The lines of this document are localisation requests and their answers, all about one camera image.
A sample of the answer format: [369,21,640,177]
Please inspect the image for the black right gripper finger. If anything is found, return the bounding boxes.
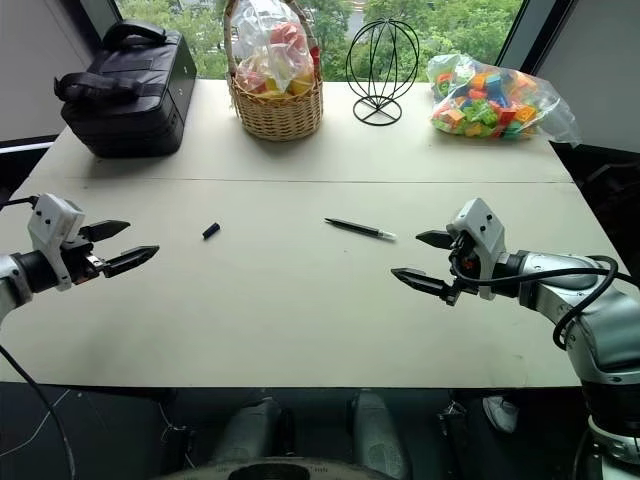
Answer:
[390,267,459,307]
[415,229,454,250]

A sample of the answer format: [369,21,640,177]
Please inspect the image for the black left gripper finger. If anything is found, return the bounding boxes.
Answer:
[79,219,133,245]
[102,244,161,280]

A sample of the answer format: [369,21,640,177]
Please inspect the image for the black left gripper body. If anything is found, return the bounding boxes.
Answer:
[61,225,109,287]

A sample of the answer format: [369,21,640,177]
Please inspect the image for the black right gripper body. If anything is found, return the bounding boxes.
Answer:
[443,231,485,307]

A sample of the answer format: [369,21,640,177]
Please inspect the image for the black pen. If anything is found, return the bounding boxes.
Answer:
[323,216,398,243]

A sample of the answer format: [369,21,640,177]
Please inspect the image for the black fabric carry bag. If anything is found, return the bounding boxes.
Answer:
[52,18,198,160]

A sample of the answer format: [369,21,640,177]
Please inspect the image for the large plastic bag of blocks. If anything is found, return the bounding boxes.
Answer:
[426,53,582,147]

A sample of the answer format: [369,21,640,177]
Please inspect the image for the white shoe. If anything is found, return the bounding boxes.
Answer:
[481,394,520,434]

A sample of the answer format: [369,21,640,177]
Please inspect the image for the woven wicker basket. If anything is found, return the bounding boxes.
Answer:
[222,0,325,143]

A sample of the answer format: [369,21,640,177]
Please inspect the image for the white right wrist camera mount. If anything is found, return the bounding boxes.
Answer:
[445,197,507,302]

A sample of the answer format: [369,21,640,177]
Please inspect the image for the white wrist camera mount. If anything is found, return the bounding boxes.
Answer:
[26,193,87,292]
[445,197,507,302]

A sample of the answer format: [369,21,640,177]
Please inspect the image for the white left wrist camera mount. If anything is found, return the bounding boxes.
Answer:
[26,193,87,292]

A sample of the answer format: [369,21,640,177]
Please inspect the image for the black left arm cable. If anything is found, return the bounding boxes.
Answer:
[0,197,77,480]

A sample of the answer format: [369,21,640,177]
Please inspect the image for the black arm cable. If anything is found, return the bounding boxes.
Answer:
[0,197,77,480]
[462,254,622,351]

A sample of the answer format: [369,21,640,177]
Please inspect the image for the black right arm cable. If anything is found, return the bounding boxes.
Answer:
[462,254,622,351]

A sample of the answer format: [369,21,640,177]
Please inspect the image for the black wire sphere stand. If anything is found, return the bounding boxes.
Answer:
[345,17,421,127]

